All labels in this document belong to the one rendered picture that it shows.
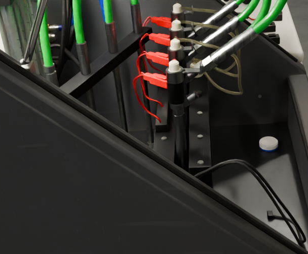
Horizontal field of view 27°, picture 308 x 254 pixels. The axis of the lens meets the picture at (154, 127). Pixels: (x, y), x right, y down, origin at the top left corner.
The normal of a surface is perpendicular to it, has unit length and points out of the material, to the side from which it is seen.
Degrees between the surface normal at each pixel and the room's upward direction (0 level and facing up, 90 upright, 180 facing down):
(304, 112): 0
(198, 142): 0
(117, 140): 43
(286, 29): 0
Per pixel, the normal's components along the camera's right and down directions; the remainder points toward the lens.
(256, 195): -0.10, -0.84
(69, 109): 0.61, -0.65
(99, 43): -0.05, 0.54
